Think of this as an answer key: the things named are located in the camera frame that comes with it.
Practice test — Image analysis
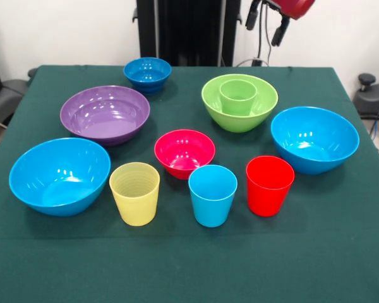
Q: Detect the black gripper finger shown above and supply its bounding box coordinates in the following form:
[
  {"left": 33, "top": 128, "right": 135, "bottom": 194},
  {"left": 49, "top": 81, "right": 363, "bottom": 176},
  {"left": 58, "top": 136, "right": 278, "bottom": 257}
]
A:
[
  {"left": 245, "top": 0, "right": 262, "bottom": 32},
  {"left": 270, "top": 15, "right": 291, "bottom": 48}
]

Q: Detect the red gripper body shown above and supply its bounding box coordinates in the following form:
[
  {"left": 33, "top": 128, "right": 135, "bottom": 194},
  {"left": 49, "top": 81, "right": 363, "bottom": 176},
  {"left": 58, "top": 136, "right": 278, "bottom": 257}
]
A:
[{"left": 270, "top": 0, "right": 316, "bottom": 21}]

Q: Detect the green bowl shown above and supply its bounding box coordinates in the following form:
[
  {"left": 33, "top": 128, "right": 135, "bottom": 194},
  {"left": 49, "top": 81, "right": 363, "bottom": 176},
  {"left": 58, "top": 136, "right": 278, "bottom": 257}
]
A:
[{"left": 201, "top": 73, "right": 279, "bottom": 134}]

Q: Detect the large light blue bowl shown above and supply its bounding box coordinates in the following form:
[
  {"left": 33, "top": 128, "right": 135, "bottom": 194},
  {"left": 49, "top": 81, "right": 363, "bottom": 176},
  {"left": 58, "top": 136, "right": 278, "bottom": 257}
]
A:
[
  {"left": 8, "top": 137, "right": 112, "bottom": 217},
  {"left": 270, "top": 106, "right": 361, "bottom": 175}
]

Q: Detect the purple bowl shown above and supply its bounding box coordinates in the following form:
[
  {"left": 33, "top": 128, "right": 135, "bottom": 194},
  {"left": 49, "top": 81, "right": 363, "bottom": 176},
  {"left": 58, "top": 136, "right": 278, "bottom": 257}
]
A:
[{"left": 59, "top": 85, "right": 151, "bottom": 146}]

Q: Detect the small dark blue bowl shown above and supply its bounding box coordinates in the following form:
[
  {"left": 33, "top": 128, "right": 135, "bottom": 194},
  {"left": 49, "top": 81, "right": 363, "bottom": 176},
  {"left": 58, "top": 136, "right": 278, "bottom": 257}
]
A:
[{"left": 123, "top": 57, "right": 172, "bottom": 95}]

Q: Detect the pink bowl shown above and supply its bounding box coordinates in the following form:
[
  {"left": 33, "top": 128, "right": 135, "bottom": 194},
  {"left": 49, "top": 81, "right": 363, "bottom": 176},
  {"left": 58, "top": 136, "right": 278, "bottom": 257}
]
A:
[{"left": 153, "top": 129, "right": 217, "bottom": 181}]

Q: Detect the red cup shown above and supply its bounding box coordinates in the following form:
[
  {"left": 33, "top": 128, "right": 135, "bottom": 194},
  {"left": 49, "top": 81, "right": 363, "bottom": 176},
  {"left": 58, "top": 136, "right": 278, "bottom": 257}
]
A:
[{"left": 246, "top": 155, "right": 296, "bottom": 218}]

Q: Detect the light blue cup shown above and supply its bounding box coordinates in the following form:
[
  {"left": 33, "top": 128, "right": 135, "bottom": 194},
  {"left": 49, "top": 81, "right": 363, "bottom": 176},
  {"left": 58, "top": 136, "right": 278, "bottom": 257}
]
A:
[{"left": 188, "top": 164, "right": 238, "bottom": 228}]

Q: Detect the yellow cup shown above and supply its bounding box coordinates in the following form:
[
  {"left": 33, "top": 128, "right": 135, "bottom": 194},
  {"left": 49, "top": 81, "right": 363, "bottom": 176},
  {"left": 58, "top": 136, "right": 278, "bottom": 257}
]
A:
[{"left": 109, "top": 162, "right": 161, "bottom": 227}]

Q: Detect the dark green tablecloth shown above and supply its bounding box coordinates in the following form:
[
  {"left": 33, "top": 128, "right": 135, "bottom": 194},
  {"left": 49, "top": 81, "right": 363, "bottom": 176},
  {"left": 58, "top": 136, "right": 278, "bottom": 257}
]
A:
[{"left": 0, "top": 64, "right": 379, "bottom": 303}]

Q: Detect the black wall cable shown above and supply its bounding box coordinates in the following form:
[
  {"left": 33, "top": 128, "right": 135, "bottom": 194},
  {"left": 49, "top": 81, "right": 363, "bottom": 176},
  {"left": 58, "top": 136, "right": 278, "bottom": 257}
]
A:
[{"left": 233, "top": 3, "right": 272, "bottom": 67}]

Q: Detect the grey pedestal foot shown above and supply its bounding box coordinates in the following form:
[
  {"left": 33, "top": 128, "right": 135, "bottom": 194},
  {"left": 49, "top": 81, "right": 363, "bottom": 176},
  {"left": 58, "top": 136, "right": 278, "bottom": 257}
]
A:
[
  {"left": 352, "top": 73, "right": 379, "bottom": 116},
  {"left": 0, "top": 78, "right": 30, "bottom": 127}
]

